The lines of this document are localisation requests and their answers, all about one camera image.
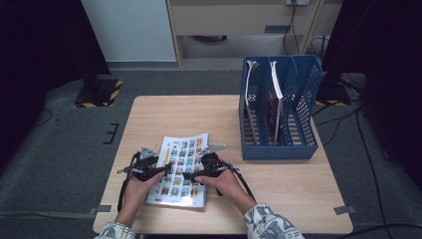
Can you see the blue file rack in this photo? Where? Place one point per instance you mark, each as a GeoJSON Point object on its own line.
{"type": "Point", "coordinates": [282, 152]}

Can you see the white power strip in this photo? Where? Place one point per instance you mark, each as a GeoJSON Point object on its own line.
{"type": "Point", "coordinates": [297, 2]}

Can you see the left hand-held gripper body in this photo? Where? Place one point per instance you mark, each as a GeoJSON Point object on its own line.
{"type": "Point", "coordinates": [146, 164]}

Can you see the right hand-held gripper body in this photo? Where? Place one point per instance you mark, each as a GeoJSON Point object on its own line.
{"type": "Point", "coordinates": [212, 162]}

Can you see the person's right hand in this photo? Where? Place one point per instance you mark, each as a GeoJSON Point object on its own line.
{"type": "Point", "coordinates": [229, 187]}

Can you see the black floor tape mark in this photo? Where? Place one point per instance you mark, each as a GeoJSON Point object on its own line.
{"type": "Point", "coordinates": [114, 132]}

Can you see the person's left hand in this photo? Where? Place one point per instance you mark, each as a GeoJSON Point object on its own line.
{"type": "Point", "coordinates": [137, 197]}

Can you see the grey tape piece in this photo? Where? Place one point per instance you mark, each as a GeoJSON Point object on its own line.
{"type": "Point", "coordinates": [101, 209]}
{"type": "Point", "coordinates": [345, 209]}

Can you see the white cabinet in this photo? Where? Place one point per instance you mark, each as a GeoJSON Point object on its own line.
{"type": "Point", "coordinates": [129, 30]}

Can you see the light wooden desk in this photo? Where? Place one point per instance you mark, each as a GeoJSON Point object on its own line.
{"type": "Point", "coordinates": [232, 20]}

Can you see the black yellow striped stand base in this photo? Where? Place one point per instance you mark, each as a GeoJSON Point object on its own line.
{"type": "Point", "coordinates": [335, 96]}
{"type": "Point", "coordinates": [99, 96]}

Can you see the white picture grid magazine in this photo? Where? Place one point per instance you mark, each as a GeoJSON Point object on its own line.
{"type": "Point", "coordinates": [185, 156]}

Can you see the black curtain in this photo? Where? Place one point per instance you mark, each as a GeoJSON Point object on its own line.
{"type": "Point", "coordinates": [391, 49]}
{"type": "Point", "coordinates": [40, 66]}

